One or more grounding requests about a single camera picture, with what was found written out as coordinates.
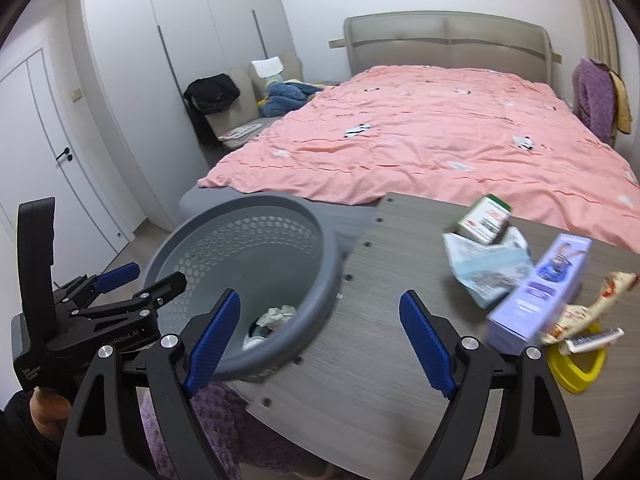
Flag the white paper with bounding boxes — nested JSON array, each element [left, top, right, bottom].
[[256, 304, 297, 332]]

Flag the grey perforated trash basket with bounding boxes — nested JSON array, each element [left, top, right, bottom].
[[141, 194, 342, 382]]

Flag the left hand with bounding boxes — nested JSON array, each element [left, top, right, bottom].
[[29, 388, 72, 442]]

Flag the purple toothpaste box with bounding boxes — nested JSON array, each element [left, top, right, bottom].
[[487, 234, 592, 356]]

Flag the purple fuzzy rug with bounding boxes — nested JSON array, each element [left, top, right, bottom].
[[136, 380, 312, 480]]

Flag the light blue tissue packet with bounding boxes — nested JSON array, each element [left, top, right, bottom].
[[442, 226, 534, 309]]

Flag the white door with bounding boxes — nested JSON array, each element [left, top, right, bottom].
[[0, 51, 128, 284]]

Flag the white toothpaste tube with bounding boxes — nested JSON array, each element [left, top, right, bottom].
[[560, 327, 625, 356]]

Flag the green white medicine box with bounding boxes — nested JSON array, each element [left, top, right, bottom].
[[452, 194, 512, 246]]

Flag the red patterned snack wrapper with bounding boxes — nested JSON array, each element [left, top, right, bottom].
[[540, 271, 639, 346]]

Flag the beige chair with clothes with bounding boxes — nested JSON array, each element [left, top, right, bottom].
[[203, 51, 305, 151]]

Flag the black garment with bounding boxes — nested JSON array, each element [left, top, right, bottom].
[[183, 73, 241, 115]]

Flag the pink bed quilt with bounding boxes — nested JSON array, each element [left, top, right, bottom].
[[200, 65, 639, 250]]

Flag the blue garment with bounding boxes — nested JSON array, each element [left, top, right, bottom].
[[258, 80, 324, 118]]

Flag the white wardrobe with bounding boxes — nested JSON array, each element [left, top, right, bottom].
[[78, 0, 294, 230]]

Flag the white tissue box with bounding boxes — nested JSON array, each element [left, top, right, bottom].
[[250, 56, 284, 79]]

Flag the yellow brown garment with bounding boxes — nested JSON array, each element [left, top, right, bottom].
[[608, 70, 632, 136]]

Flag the purple fuzzy garment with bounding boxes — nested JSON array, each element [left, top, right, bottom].
[[574, 58, 615, 144]]

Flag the grey upholstered headboard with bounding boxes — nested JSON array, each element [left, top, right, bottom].
[[343, 11, 553, 86]]

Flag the beige curtain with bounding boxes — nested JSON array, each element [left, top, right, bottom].
[[579, 0, 620, 73]]

